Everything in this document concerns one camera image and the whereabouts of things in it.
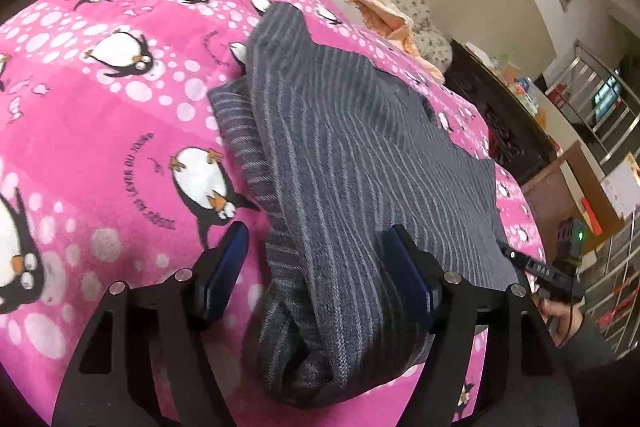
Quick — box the grey pinstriped suit jacket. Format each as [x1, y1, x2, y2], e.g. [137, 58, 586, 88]
[209, 2, 516, 407]

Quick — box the person's right hand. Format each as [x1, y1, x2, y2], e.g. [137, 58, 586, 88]
[533, 294, 584, 348]

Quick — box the brown wooden cabinet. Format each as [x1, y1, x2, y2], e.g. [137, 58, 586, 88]
[522, 141, 625, 261]

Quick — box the dark carved wooden headboard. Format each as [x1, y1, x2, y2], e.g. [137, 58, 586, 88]
[444, 40, 556, 185]

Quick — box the pink penguin blanket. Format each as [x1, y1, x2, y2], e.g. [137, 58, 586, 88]
[0, 0, 547, 427]

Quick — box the metal shelf rack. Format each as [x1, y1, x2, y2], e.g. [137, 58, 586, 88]
[544, 40, 639, 173]

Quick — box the peach orange cloth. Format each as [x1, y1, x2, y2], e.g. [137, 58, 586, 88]
[345, 0, 445, 86]

